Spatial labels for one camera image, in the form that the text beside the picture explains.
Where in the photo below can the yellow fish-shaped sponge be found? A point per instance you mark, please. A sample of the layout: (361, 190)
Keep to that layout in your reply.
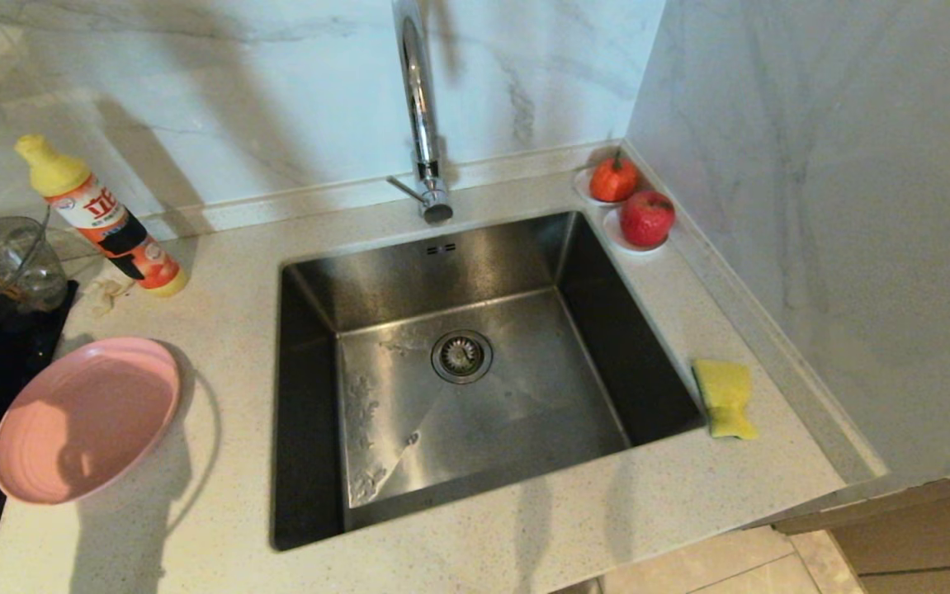
(725, 389)

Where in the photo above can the orange dish soap bottle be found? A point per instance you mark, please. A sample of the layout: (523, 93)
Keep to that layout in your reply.
(111, 223)

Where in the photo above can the pink round plate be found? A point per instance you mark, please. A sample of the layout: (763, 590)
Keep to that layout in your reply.
(87, 421)

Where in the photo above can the stainless steel sink basin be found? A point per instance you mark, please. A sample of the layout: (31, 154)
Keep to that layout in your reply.
(474, 412)

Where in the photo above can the small white dish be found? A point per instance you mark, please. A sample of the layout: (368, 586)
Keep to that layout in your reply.
(615, 235)
(582, 186)

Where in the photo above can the red apple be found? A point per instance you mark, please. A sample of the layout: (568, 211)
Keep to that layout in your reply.
(648, 219)

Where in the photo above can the chrome kitchen faucet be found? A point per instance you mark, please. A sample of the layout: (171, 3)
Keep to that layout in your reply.
(421, 107)

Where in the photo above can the crumpled white tissue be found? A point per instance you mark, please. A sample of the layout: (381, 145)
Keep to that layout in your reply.
(107, 293)

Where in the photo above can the clear glass bowl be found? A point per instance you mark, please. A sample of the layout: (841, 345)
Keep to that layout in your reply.
(16, 247)

